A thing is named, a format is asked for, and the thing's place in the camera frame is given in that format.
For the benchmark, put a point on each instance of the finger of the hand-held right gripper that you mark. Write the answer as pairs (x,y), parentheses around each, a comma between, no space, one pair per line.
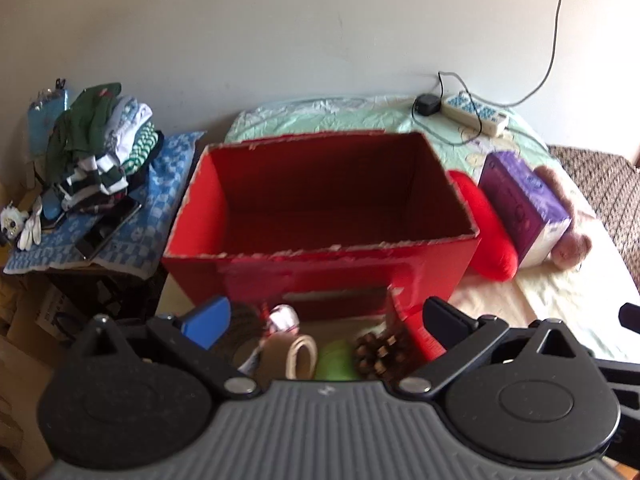
(627,390)
(631,316)

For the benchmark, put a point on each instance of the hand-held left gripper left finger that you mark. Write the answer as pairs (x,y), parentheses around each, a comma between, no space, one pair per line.
(207,322)

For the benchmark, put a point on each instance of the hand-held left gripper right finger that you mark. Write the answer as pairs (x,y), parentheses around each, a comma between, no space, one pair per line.
(445,327)

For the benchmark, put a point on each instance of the red white patterned packet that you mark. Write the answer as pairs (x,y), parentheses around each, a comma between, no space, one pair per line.
(284,319)

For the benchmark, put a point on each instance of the beige tape roll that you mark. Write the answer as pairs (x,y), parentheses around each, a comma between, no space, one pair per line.
(280,355)

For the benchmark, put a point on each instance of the green soft object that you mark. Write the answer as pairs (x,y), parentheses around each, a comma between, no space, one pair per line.
(337,360)

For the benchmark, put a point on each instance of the red cardboard box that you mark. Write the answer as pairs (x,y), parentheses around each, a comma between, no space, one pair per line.
(310,272)

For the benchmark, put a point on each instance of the cream bed sheet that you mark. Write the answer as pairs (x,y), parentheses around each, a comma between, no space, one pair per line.
(565,300)

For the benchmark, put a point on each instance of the brown plush toy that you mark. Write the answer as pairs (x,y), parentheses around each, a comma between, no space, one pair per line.
(575,245)

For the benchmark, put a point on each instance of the red plush pillow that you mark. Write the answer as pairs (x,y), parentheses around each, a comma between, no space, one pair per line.
(492,245)

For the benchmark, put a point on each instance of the blue checked cloth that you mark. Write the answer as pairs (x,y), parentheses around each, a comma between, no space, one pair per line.
(150,210)

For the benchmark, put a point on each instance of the brown patterned blanket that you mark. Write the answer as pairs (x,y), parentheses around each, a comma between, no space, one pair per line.
(610,190)

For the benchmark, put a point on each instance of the black flat device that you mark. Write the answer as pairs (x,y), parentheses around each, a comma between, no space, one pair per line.
(107,230)

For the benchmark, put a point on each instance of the purple tissue box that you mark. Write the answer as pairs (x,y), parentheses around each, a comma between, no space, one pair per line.
(520,200)

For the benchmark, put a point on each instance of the cardboard boxes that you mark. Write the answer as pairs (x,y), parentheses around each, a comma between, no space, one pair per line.
(20,340)

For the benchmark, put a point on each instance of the pile of folded clothes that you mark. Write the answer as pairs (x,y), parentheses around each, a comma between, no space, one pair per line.
(100,135)

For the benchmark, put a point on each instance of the white power strip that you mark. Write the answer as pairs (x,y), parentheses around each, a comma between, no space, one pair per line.
(475,112)

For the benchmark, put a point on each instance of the small white plush toy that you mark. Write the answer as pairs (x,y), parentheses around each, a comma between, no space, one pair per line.
(10,220)

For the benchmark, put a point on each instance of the black power adapter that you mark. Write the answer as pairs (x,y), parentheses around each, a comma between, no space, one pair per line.
(426,105)

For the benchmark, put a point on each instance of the light green quilt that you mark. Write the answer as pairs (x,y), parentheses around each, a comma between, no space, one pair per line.
(350,115)

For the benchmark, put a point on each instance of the blue bag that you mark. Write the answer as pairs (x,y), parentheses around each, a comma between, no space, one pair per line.
(40,120)

